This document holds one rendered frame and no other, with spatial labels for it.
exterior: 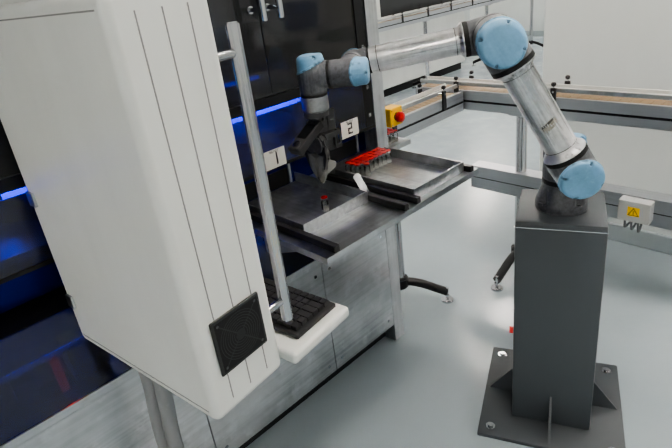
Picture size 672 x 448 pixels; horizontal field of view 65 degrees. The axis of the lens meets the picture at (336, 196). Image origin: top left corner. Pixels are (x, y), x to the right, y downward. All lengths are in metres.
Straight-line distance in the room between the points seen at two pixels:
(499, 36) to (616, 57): 1.64
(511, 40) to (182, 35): 0.82
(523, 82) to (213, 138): 0.83
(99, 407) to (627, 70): 2.60
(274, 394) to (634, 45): 2.23
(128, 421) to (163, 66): 1.13
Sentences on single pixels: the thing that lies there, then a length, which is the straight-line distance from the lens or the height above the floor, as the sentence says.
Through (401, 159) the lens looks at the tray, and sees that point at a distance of 1.92.
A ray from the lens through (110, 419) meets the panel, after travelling 1.67.
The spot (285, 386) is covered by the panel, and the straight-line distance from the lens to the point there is 2.03.
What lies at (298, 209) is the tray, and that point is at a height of 0.88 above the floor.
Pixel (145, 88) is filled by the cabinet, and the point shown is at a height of 1.42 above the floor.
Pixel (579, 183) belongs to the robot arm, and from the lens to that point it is 1.52.
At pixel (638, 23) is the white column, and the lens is 2.92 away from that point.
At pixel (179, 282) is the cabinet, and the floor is 1.11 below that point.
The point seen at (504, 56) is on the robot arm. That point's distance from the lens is 1.38.
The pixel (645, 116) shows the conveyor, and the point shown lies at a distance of 2.33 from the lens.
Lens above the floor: 1.54
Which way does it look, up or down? 23 degrees down
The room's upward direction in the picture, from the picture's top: 7 degrees counter-clockwise
